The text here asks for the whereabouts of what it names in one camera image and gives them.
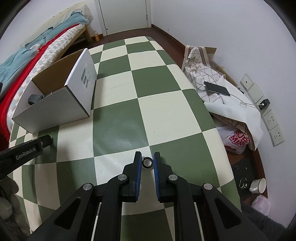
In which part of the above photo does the teal blanket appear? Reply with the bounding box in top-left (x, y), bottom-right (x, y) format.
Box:
top-left (1, 11), bottom-right (89, 98)

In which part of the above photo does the black ring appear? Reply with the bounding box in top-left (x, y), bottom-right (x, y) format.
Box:
top-left (141, 157), bottom-right (155, 170)

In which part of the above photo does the patterned fabric tote bag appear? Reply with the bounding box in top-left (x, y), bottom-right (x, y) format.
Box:
top-left (181, 45), bottom-right (226, 103)

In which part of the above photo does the white paper sheet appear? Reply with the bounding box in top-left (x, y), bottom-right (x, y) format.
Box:
top-left (205, 79), bottom-right (263, 151)

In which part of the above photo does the white red plastic bag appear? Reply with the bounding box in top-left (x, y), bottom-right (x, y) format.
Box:
top-left (217, 126), bottom-right (250, 154)

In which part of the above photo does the black smartphone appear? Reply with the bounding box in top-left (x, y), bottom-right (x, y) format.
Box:
top-left (204, 82), bottom-right (231, 96)

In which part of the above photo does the white door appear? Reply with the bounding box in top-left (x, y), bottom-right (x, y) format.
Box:
top-left (94, 0), bottom-right (152, 36)

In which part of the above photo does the black wristband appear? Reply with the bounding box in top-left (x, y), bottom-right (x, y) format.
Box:
top-left (28, 94), bottom-right (44, 105)

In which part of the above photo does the white mug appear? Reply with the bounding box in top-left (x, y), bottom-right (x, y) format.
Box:
top-left (249, 178), bottom-right (267, 194)

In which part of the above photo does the green white checkered tablecloth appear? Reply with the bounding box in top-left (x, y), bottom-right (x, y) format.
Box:
top-left (10, 36), bottom-right (240, 232)

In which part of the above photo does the patterned white mattress sheet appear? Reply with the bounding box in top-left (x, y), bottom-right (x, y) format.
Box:
top-left (6, 24), bottom-right (85, 133)

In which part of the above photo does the small white plastic bag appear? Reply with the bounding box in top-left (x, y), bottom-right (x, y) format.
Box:
top-left (251, 194), bottom-right (270, 216)

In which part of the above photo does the red bedspread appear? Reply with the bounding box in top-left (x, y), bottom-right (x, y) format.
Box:
top-left (1, 23), bottom-right (79, 151)

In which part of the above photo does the black charger plug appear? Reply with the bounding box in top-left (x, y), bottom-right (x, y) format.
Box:
top-left (258, 99), bottom-right (270, 110)

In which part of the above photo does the white cardboard box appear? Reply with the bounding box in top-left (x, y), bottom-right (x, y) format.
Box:
top-left (12, 48), bottom-right (97, 133)

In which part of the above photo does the white charging cable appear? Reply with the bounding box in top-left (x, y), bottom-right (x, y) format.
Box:
top-left (227, 92), bottom-right (261, 110)

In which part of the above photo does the white wall socket strip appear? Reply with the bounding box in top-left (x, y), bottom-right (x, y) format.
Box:
top-left (240, 73), bottom-right (285, 147)

